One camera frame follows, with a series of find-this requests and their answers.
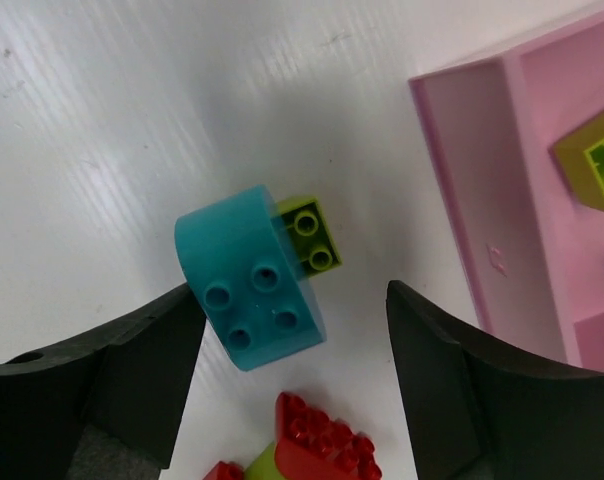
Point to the large pink bin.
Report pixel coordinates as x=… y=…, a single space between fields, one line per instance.
x=533 y=254

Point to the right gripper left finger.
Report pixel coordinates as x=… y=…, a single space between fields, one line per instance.
x=128 y=378

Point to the lime green lego brick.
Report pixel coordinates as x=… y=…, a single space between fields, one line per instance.
x=310 y=234

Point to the teal rounded lego block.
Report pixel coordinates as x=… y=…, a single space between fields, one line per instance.
x=239 y=261

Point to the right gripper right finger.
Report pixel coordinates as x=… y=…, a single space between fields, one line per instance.
x=477 y=407

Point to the red green lego assembly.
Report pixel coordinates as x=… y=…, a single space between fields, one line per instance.
x=308 y=445

